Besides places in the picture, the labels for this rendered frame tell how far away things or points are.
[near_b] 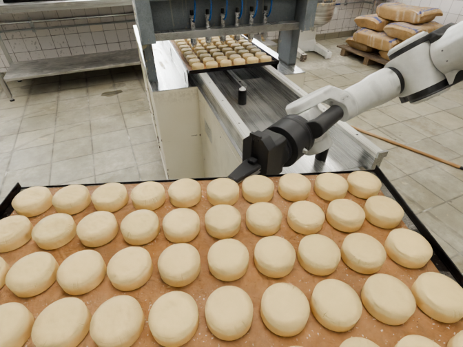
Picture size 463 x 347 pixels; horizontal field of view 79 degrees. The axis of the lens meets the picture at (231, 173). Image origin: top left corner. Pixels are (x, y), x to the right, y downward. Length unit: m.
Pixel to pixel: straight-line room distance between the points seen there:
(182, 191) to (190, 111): 0.90
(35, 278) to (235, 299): 0.22
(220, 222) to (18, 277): 0.24
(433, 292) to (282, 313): 0.17
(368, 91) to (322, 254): 0.42
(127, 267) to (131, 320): 0.06
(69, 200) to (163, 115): 0.88
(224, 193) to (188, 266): 0.13
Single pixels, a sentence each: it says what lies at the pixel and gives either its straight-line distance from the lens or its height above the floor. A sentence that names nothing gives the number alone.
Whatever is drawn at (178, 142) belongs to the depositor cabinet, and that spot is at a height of 0.58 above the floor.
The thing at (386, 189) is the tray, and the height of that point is 1.00.
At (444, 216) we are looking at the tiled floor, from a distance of 2.20.
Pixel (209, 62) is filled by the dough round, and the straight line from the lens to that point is 1.28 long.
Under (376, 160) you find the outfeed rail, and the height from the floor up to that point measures 0.88.
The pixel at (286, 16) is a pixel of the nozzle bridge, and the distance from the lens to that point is 1.43.
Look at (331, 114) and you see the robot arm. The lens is 0.61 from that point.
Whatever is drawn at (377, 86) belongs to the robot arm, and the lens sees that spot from 0.70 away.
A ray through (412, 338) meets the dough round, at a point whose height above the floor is 1.02.
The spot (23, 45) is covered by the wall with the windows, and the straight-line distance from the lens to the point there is 4.43.
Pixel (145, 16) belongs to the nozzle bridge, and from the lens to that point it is 1.17.
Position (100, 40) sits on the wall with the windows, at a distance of 4.35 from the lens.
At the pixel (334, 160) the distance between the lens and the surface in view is 0.84.
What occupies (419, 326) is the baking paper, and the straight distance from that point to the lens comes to 0.39.
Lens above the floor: 1.31
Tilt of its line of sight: 39 degrees down
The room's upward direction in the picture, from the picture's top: straight up
